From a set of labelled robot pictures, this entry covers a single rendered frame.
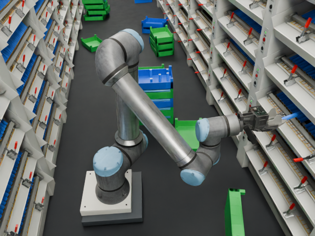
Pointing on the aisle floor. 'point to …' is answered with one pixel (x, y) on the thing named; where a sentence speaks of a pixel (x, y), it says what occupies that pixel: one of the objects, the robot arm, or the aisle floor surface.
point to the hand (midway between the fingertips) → (281, 120)
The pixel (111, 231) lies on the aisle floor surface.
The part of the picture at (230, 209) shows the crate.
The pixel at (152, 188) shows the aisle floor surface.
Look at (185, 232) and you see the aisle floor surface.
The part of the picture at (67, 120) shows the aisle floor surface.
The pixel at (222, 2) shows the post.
